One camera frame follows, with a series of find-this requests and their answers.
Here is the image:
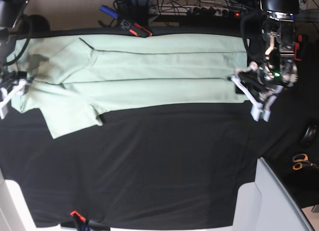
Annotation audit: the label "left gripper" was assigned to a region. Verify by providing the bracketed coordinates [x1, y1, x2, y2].
[234, 61, 298, 97]

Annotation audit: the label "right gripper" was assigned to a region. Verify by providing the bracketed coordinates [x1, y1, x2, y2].
[0, 71, 30, 96]

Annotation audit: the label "light green T-shirt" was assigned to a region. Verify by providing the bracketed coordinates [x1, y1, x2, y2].
[8, 34, 247, 138]

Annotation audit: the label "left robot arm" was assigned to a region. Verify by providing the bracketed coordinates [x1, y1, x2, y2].
[236, 0, 300, 100]

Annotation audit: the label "red and black clamp right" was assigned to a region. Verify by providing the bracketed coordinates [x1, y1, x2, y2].
[294, 34, 304, 61]

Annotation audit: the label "black tape roll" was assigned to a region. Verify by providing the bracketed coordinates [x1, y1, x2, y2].
[300, 124, 319, 147]

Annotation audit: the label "black table cloth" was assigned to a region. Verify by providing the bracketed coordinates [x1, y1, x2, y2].
[0, 26, 319, 229]

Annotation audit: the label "white power strip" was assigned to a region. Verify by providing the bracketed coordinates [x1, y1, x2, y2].
[149, 5, 231, 17]

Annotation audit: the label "white chair right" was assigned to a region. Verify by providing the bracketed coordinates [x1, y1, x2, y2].
[232, 158, 314, 231]

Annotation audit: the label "white chair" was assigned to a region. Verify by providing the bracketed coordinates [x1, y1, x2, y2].
[0, 172, 36, 231]
[232, 158, 314, 231]

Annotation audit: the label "white chair left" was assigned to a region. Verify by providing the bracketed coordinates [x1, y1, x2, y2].
[0, 172, 36, 231]

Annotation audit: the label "red clamp bottom edge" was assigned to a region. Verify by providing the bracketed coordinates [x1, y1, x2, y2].
[70, 210, 111, 231]

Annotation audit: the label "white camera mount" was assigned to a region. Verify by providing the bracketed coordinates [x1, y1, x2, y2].
[0, 80, 29, 119]
[230, 75, 284, 122]

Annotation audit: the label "orange handled scissors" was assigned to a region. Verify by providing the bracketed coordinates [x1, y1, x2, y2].
[292, 153, 319, 171]

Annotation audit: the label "blue handle clamp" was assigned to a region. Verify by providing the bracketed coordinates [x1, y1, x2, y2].
[99, 5, 118, 19]

